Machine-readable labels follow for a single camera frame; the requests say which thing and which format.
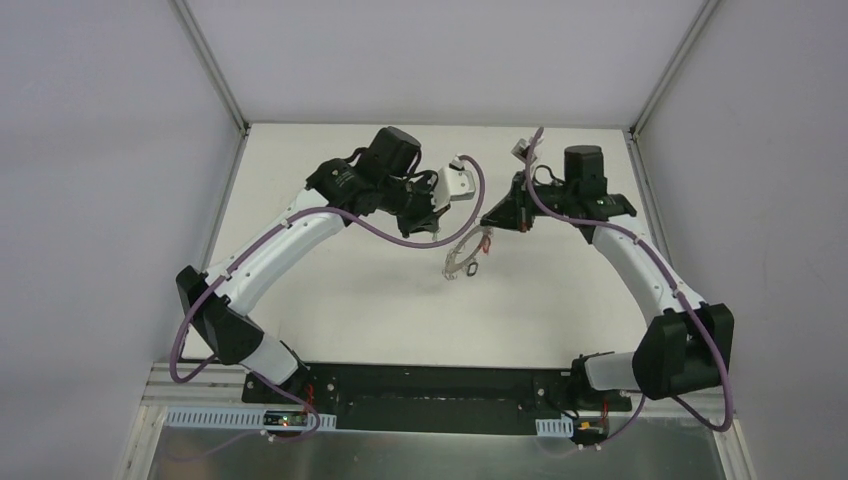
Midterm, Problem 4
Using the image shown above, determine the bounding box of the right white cable duct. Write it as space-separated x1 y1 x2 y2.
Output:
535 416 574 438

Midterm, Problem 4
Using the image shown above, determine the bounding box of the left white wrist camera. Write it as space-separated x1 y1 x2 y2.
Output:
432 156 477 211

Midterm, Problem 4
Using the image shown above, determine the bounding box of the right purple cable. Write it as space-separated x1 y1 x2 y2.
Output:
523 127 736 458

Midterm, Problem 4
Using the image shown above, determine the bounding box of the aluminium frame rail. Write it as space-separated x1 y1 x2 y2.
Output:
141 363 725 424

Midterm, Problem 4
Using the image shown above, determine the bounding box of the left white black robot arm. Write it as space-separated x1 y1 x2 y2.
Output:
169 126 478 405

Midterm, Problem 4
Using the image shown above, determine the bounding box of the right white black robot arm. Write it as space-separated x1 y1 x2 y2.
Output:
481 145 735 410

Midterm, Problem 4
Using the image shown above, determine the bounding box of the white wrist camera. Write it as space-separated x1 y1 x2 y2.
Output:
432 156 477 211
510 137 544 165

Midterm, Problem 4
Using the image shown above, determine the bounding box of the white cable duct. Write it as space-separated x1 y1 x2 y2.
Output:
164 407 337 432
535 416 574 438

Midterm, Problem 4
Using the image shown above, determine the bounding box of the left white cable duct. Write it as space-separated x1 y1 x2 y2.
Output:
164 407 337 432

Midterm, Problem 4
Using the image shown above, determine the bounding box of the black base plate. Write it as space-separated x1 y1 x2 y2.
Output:
282 362 633 444

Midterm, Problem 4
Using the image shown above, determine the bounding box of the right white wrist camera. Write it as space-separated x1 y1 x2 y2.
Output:
510 137 544 165

